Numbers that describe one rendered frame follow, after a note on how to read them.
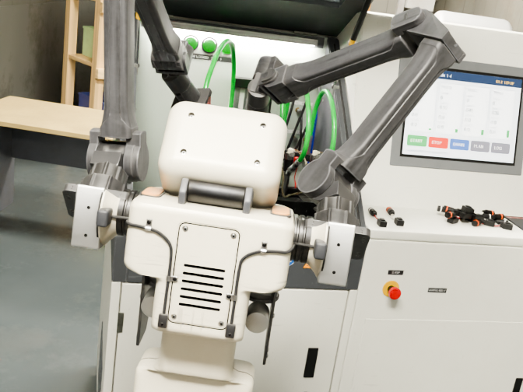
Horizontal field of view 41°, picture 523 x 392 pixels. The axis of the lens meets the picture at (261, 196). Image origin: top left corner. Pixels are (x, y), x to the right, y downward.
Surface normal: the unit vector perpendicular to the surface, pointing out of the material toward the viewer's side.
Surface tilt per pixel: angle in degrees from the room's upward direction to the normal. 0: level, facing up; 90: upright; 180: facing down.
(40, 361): 0
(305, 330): 90
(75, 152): 90
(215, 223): 82
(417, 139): 76
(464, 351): 90
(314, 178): 55
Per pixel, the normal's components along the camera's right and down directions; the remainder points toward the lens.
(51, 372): 0.14, -0.94
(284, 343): 0.21, 0.33
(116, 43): -0.13, 0.23
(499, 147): 0.23, 0.09
